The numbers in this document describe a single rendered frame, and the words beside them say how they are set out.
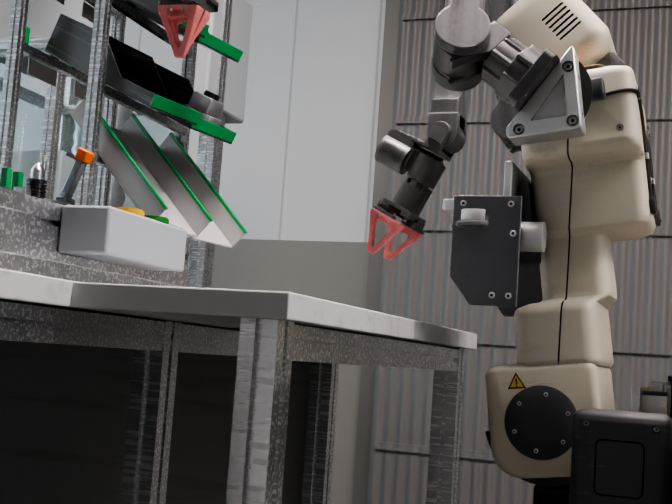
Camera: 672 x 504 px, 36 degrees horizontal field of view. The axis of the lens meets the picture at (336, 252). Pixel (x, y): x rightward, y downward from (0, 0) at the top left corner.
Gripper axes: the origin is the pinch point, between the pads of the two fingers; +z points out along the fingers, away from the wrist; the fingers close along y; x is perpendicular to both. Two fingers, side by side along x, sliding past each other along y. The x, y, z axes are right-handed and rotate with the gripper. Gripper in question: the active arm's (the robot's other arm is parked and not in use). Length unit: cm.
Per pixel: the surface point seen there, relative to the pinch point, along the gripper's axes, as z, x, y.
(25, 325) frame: 42, 6, 38
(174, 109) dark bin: 3.7, -11.2, -20.2
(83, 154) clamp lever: 17.1, -10.3, 6.5
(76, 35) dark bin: -8.9, -30.7, -17.7
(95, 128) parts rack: 8.6, -22.3, -14.0
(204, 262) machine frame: 18, -72, -158
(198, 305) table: 39, 24, 33
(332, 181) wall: -30, -77, -282
